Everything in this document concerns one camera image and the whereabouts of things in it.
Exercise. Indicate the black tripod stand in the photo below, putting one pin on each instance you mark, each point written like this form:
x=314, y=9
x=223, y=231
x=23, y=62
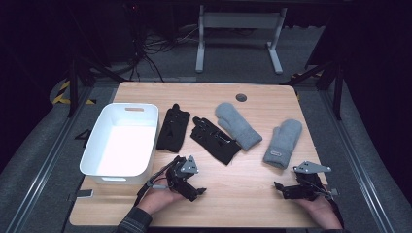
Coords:
x=74, y=87
x=337, y=90

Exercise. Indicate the person's left hand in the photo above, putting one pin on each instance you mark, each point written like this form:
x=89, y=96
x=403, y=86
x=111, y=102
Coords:
x=158, y=197

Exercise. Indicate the black glove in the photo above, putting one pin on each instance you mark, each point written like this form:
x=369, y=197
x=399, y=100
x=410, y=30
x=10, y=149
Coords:
x=173, y=129
x=215, y=142

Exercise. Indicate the aluminium floor rail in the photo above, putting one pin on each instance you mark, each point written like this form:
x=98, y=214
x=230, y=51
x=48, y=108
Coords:
x=356, y=161
x=48, y=161

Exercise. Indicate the yellow black hazard tape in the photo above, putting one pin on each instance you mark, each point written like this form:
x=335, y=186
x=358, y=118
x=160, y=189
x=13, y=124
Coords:
x=61, y=93

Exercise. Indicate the white plastic bin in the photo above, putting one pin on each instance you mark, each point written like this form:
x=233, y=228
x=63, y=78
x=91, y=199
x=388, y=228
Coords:
x=123, y=149

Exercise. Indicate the person's right hand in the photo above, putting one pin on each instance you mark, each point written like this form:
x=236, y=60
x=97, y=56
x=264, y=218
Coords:
x=320, y=210

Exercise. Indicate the grey metal desk frame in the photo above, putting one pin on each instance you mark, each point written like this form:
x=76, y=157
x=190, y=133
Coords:
x=239, y=21

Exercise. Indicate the grey round table grommet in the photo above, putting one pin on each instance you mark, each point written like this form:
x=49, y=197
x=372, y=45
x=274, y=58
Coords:
x=241, y=97

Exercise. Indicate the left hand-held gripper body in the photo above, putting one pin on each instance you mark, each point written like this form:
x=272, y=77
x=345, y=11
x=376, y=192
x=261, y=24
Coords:
x=179, y=179

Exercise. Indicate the plain grey mitten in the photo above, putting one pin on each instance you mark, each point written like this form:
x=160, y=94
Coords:
x=236, y=126

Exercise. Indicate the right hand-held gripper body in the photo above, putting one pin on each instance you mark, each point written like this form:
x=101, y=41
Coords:
x=307, y=187

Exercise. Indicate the grey mitten with label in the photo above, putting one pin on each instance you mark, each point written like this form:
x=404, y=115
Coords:
x=283, y=142

